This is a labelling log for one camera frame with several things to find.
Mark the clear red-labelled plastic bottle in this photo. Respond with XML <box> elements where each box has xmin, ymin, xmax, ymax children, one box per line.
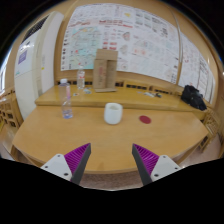
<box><xmin>76</xmin><ymin>65</ymin><xmax>86</xmax><ymax>91</ymax></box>

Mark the flat round red coaster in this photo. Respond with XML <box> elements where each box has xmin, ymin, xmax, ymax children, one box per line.
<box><xmin>138</xmin><ymin>115</ymin><xmax>152</xmax><ymax>125</ymax></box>

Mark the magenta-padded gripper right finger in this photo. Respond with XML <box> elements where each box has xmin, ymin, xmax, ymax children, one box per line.
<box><xmin>131</xmin><ymin>143</ymin><xmax>183</xmax><ymax>187</ymax></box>

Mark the clear white-capped water bottle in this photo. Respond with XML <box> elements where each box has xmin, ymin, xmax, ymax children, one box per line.
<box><xmin>58</xmin><ymin>78</ymin><xmax>74</xmax><ymax>120</ymax></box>

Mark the black bag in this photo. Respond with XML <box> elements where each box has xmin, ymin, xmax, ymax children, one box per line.
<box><xmin>180</xmin><ymin>84</ymin><xmax>208</xmax><ymax>112</ymax></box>

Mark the wooden chair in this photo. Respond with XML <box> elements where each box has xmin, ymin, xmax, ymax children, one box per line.
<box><xmin>199</xmin><ymin>109</ymin><xmax>224</xmax><ymax>155</ymax></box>
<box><xmin>0</xmin><ymin>87</ymin><xmax>25</xmax><ymax>135</ymax></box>

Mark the white standing air conditioner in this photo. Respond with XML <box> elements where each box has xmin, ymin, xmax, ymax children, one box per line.
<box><xmin>13</xmin><ymin>11</ymin><xmax>65</xmax><ymax>121</ymax></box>

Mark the white ceramic mug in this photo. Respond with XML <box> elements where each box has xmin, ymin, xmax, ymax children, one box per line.
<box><xmin>103</xmin><ymin>102</ymin><xmax>124</xmax><ymax>126</ymax></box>

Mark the brown cardboard box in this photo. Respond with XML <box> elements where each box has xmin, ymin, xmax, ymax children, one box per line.
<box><xmin>92</xmin><ymin>48</ymin><xmax>119</xmax><ymax>94</ymax></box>

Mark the narrow printed wall poster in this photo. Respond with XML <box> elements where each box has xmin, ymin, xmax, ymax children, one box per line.
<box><xmin>178</xmin><ymin>31</ymin><xmax>215</xmax><ymax>103</ymax></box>

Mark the large printed wall poster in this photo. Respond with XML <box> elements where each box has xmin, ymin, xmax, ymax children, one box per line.
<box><xmin>60</xmin><ymin>3</ymin><xmax>181</xmax><ymax>85</ymax></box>

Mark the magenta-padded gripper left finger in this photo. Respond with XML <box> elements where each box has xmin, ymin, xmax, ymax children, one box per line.
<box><xmin>40</xmin><ymin>142</ymin><xmax>92</xmax><ymax>186</ymax></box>

